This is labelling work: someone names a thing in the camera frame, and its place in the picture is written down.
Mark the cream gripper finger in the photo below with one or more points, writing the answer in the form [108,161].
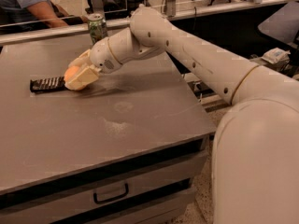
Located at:
[86,75]
[83,58]

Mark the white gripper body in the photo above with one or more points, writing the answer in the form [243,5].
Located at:
[101,55]

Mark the orange fruit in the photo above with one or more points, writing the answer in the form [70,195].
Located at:
[70,72]

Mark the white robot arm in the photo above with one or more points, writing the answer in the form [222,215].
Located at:
[255,156]

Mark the black rxbar chocolate bar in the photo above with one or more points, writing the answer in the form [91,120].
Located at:
[49,84]

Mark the green soda can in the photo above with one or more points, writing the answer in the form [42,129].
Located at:
[97,27]

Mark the person in blue shirt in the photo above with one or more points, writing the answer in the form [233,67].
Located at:
[30,15]

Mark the grey drawer cabinet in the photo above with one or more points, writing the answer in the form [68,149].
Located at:
[160,188]

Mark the white tissue packet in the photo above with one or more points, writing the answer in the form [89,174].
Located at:
[275,55]

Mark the black drawer handle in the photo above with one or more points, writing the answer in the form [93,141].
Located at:
[111,193]

